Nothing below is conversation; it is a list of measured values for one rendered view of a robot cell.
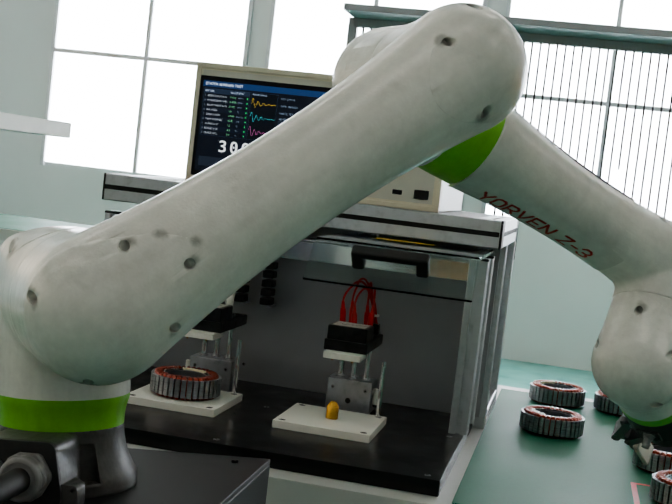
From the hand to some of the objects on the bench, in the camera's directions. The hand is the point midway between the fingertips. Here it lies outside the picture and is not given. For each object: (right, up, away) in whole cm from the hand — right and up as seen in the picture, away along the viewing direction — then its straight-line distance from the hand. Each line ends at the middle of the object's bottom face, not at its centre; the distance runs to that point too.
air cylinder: (-72, +7, +35) cm, 80 cm away
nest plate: (-51, +3, +16) cm, 54 cm away
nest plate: (-75, +6, +21) cm, 78 cm away
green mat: (+4, -5, +28) cm, 28 cm away
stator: (-75, +8, +21) cm, 78 cm away
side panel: (-23, 0, +51) cm, 56 cm away
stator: (-13, -2, +40) cm, 42 cm away
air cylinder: (-48, +4, +30) cm, 57 cm away
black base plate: (-63, +3, +20) cm, 66 cm away
